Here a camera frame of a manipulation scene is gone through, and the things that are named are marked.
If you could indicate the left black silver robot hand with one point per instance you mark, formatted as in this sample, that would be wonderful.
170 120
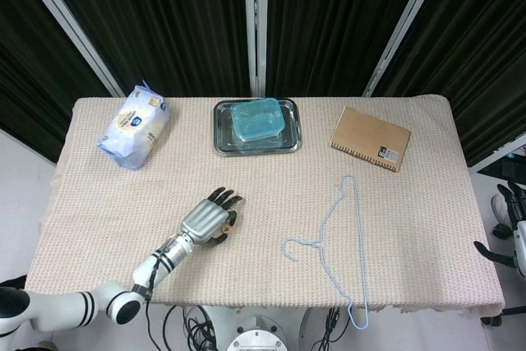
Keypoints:
203 221

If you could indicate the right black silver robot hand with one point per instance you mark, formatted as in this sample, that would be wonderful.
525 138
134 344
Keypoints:
520 244

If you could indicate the wooden chess piece black lettering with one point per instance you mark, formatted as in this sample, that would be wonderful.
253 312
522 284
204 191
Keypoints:
225 229

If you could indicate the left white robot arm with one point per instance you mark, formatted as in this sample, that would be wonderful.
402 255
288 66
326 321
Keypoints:
74 306

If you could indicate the black chair base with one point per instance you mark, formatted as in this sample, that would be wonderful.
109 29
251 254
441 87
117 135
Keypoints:
491 320

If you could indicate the beige woven tablecloth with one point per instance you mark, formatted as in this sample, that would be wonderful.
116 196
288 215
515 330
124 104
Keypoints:
263 277

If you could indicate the clear container teal lid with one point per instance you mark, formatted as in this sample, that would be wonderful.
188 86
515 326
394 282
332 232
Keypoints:
257 118

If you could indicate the light blue clothes hanger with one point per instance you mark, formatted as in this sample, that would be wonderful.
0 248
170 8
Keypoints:
316 245

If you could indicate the blue white paper package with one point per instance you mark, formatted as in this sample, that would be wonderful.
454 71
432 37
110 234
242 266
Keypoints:
131 129

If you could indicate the rectangular metal tray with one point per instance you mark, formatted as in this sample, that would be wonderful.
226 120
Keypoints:
292 137

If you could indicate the white robot torso column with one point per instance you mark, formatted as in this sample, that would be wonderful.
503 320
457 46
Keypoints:
257 338

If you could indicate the brown spiral notebook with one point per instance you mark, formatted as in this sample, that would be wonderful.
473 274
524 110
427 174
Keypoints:
365 137

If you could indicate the black pleated curtain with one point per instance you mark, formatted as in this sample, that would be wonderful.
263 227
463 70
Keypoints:
24 59
485 59
328 18
164 18

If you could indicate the white frame base bar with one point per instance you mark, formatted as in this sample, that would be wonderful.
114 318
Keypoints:
497 154

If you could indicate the grey metal frame post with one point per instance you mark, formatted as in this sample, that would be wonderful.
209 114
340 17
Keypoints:
69 24
255 18
406 24

